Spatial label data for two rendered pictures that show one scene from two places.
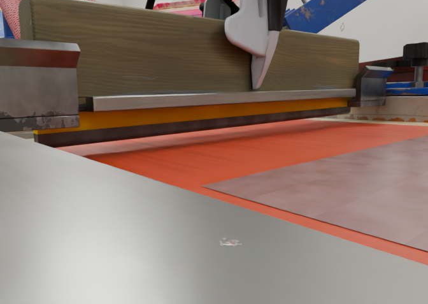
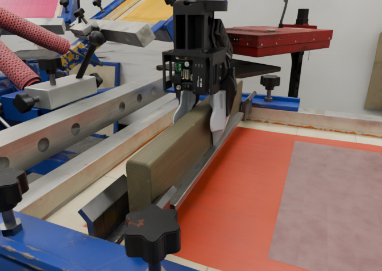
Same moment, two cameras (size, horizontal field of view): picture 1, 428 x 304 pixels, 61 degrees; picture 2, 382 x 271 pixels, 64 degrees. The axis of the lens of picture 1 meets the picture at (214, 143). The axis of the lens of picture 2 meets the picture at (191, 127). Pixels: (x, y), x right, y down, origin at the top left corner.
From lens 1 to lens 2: 0.29 m
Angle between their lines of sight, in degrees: 29
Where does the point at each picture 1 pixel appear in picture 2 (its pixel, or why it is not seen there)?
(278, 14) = (230, 106)
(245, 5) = (216, 105)
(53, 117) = not seen: hidden behind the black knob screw
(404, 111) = (262, 116)
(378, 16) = not seen: outside the picture
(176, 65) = (190, 157)
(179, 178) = (249, 250)
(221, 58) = (203, 137)
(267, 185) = (290, 249)
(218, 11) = (187, 96)
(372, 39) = not seen: outside the picture
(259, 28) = (220, 115)
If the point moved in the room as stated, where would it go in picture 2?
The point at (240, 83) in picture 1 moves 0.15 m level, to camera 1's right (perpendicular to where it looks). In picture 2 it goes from (207, 145) to (281, 129)
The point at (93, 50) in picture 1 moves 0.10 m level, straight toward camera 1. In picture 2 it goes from (167, 176) to (239, 215)
